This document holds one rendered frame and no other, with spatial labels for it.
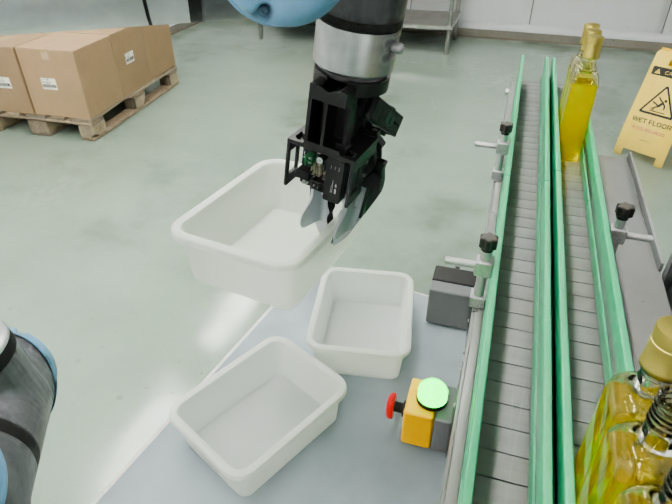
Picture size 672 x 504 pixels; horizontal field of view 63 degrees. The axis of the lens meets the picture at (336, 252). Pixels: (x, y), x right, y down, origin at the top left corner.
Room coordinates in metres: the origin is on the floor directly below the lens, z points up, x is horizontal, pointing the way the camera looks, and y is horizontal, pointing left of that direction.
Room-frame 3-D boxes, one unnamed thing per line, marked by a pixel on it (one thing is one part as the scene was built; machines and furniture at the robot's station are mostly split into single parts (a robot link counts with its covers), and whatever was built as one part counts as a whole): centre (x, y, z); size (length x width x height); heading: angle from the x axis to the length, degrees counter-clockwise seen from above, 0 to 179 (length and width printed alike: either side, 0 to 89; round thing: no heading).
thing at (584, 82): (1.23, -0.56, 1.02); 0.06 x 0.06 x 0.28; 73
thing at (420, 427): (0.54, -0.14, 0.79); 0.07 x 0.07 x 0.07; 73
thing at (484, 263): (0.69, -0.21, 0.94); 0.07 x 0.04 x 0.13; 73
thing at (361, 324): (0.74, -0.05, 0.78); 0.22 x 0.17 x 0.09; 172
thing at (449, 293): (0.80, -0.22, 0.79); 0.08 x 0.08 x 0.08; 73
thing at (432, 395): (0.53, -0.14, 0.84); 0.04 x 0.04 x 0.03
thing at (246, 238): (0.58, 0.07, 1.08); 0.22 x 0.17 x 0.09; 153
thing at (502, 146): (1.13, -0.34, 0.94); 0.07 x 0.04 x 0.13; 73
